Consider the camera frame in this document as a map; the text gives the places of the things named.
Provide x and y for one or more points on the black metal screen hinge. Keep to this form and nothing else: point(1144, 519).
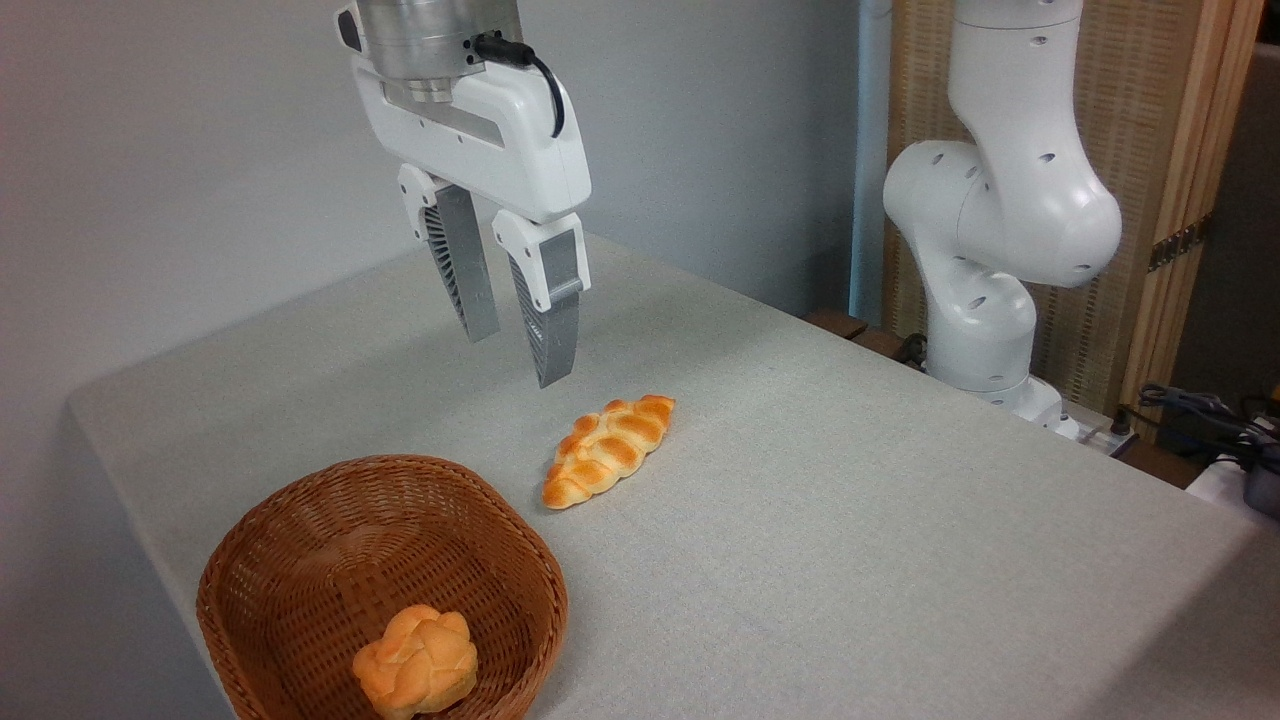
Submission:
point(1180, 243)

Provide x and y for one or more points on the grey tablecloth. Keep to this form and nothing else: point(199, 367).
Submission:
point(850, 560)

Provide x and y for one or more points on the long braided bread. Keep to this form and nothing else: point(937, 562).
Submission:
point(605, 450)

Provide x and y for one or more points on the brown wicker basket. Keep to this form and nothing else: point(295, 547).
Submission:
point(300, 560)

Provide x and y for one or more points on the light blue vertical pipe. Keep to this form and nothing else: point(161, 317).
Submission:
point(870, 150)

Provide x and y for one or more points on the brown wooden base block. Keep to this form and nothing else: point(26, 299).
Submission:
point(850, 328)

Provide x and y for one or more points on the round knotted bread roll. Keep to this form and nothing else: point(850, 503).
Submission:
point(415, 665)

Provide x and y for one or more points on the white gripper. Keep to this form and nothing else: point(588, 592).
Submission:
point(500, 140)

